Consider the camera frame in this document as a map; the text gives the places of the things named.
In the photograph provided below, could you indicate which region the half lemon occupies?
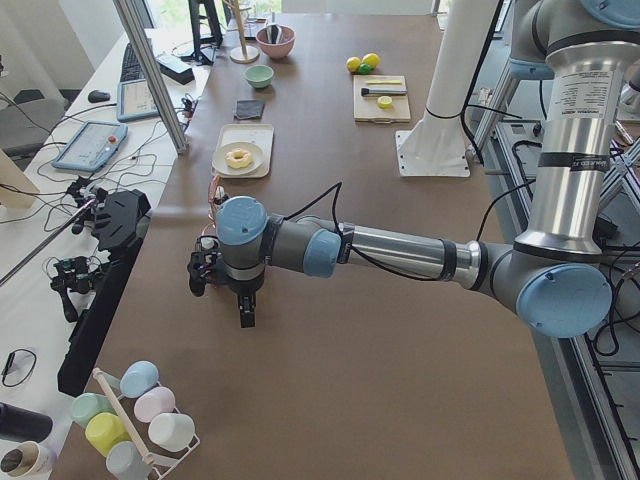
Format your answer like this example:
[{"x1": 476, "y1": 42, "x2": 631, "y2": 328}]
[{"x1": 376, "y1": 96, "x2": 393, "y2": 110}]

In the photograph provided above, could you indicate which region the black computer mouse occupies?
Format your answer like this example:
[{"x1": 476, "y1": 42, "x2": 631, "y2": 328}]
[{"x1": 87, "y1": 90, "x2": 111, "y2": 104}]

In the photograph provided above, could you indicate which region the blue teach pendant near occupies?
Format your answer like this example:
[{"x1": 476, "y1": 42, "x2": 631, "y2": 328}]
[{"x1": 52, "y1": 121, "x2": 128, "y2": 172}]

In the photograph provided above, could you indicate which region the copper wire bottle rack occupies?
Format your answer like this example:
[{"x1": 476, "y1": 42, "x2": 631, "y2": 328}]
[{"x1": 205, "y1": 174, "x2": 229, "y2": 232}]

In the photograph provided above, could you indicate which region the black keyboard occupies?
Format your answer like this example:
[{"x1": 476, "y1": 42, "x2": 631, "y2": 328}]
[{"x1": 119, "y1": 43, "x2": 145, "y2": 83}]

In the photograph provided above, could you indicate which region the white cup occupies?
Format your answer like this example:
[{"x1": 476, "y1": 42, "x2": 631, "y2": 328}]
[{"x1": 148, "y1": 413, "x2": 195, "y2": 452}]

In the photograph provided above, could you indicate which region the cream rectangular tray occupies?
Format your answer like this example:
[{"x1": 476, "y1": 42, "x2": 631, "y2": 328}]
[{"x1": 211, "y1": 123, "x2": 274, "y2": 178}]

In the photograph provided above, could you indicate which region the steel shaker in bowl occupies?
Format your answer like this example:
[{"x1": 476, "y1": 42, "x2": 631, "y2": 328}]
[{"x1": 266, "y1": 12, "x2": 285, "y2": 45}]

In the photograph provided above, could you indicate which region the wooden stand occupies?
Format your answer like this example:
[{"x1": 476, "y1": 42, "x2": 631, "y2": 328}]
[{"x1": 225, "y1": 0, "x2": 260, "y2": 64}]

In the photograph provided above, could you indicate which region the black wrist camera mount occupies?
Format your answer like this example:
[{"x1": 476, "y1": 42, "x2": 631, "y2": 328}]
[{"x1": 187, "y1": 235, "x2": 223, "y2": 297}]

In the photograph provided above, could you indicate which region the grey folded cloth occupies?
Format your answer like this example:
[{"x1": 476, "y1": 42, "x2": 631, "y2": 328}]
[{"x1": 234, "y1": 99, "x2": 265, "y2": 120}]

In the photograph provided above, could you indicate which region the steel muddler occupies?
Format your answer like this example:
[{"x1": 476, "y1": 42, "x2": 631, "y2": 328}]
[{"x1": 360, "y1": 87, "x2": 407, "y2": 97}]

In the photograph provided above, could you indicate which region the pink bowl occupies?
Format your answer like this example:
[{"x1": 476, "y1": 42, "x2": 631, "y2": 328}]
[{"x1": 255, "y1": 25, "x2": 297, "y2": 60}]

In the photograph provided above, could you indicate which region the blue teach pendant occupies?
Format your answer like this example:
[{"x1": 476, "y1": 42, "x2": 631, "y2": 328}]
[
  {"x1": 52, "y1": 121, "x2": 128, "y2": 172},
  {"x1": 116, "y1": 79, "x2": 159, "y2": 122}
]

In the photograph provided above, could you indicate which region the white wire cup rack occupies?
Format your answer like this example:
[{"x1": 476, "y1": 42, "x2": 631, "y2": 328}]
[{"x1": 92, "y1": 368, "x2": 200, "y2": 479}]

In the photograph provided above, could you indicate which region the blue teach pendant far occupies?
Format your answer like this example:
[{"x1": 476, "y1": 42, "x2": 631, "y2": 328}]
[{"x1": 116, "y1": 79, "x2": 159, "y2": 122}]

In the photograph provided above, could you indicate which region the aluminium frame post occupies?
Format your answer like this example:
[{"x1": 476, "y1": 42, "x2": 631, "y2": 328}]
[{"x1": 113, "y1": 0, "x2": 188, "y2": 154}]

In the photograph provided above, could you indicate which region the grey cup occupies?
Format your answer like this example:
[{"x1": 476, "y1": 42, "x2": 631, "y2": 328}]
[{"x1": 106, "y1": 441, "x2": 152, "y2": 480}]

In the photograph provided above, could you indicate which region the white round plate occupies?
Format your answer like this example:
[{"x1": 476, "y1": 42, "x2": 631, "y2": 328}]
[{"x1": 212, "y1": 142, "x2": 265, "y2": 176}]

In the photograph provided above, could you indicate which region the yellow lemon far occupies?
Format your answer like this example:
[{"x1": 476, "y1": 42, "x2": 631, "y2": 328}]
[{"x1": 362, "y1": 53, "x2": 381, "y2": 69}]

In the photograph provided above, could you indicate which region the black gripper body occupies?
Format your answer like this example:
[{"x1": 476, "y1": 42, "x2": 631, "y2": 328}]
[{"x1": 226, "y1": 273, "x2": 264, "y2": 311}]

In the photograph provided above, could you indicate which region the yellow plastic knife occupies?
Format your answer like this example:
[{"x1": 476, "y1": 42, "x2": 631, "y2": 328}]
[{"x1": 365, "y1": 78, "x2": 403, "y2": 85}]

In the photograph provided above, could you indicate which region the yellow lemon near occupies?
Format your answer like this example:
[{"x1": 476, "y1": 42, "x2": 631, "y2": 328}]
[{"x1": 345, "y1": 56, "x2": 362, "y2": 73}]

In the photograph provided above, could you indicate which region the black cylinder bottle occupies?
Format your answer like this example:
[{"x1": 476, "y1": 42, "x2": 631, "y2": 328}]
[{"x1": 1, "y1": 403, "x2": 53, "y2": 442}]

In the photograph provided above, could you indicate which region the paper cup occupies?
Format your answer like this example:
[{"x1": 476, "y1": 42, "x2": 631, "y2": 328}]
[{"x1": 1, "y1": 441, "x2": 57, "y2": 478}]

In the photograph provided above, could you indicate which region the blue cup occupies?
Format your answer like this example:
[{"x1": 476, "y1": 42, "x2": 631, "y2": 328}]
[{"x1": 120, "y1": 360, "x2": 159, "y2": 398}]

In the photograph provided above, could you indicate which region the yellow cup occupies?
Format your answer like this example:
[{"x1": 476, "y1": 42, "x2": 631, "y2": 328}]
[{"x1": 85, "y1": 412, "x2": 131, "y2": 457}]

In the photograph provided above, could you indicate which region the green cup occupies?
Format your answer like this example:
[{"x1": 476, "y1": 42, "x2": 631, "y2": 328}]
[{"x1": 70, "y1": 393, "x2": 114, "y2": 428}]

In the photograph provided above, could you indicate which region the green bowl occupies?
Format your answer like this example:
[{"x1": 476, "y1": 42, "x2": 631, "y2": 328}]
[{"x1": 244, "y1": 65, "x2": 274, "y2": 90}]

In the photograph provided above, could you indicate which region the glazed donut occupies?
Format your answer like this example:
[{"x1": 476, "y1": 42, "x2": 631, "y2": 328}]
[{"x1": 225, "y1": 148, "x2": 253, "y2": 170}]

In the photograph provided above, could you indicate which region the green lime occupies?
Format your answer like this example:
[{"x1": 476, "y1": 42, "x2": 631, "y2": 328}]
[{"x1": 358, "y1": 63, "x2": 373, "y2": 75}]

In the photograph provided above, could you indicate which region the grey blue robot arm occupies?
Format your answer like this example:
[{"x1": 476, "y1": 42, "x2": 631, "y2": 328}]
[{"x1": 190, "y1": 1, "x2": 639, "y2": 338}]

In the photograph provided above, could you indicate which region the pink cup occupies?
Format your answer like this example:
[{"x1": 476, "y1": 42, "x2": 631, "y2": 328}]
[{"x1": 134, "y1": 386, "x2": 176, "y2": 423}]

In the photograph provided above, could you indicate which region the yellow lemon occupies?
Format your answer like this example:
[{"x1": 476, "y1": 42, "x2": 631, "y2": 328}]
[
  {"x1": 345, "y1": 56, "x2": 362, "y2": 73},
  {"x1": 362, "y1": 53, "x2": 381, "y2": 69}
]

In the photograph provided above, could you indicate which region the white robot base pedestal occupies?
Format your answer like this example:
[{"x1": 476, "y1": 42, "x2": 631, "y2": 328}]
[{"x1": 396, "y1": 0, "x2": 502, "y2": 178}]

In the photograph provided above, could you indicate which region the wooden cutting board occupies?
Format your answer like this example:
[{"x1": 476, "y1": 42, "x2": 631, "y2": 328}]
[{"x1": 353, "y1": 74, "x2": 411, "y2": 123}]

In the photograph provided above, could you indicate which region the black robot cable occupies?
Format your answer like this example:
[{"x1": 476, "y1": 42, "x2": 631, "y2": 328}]
[{"x1": 284, "y1": 180, "x2": 536, "y2": 281}]

